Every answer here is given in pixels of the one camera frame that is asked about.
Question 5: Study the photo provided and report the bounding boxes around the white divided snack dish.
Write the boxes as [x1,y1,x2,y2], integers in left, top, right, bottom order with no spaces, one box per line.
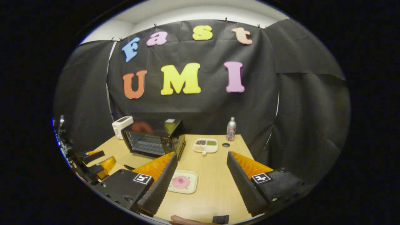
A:
[193,138,218,156]

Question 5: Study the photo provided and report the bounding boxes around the black backdrop cloth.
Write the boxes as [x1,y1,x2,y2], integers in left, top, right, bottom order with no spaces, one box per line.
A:
[53,19,351,188]

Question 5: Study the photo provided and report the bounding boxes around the white toaster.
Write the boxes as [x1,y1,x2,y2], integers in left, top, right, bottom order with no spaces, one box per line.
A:
[112,116,134,140]

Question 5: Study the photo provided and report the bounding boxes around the black electric oven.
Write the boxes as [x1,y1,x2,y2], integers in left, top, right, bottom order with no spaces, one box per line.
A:
[121,119,187,171]

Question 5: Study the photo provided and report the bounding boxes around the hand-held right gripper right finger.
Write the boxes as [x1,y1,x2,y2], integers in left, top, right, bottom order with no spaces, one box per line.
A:
[226,151,308,217]

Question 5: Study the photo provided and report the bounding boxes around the pink round meat slice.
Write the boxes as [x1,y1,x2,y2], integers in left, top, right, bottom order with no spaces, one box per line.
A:
[172,176,191,189]

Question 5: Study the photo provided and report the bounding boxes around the cream square plate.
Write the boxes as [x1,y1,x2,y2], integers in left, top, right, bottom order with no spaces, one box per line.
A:
[167,170,198,194]

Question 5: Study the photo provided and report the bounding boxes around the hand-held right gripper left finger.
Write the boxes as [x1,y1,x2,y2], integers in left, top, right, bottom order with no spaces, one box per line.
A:
[94,152,178,217]

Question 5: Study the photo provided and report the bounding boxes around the silver drink bottle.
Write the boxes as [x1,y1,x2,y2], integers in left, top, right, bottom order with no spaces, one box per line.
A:
[226,117,237,142]

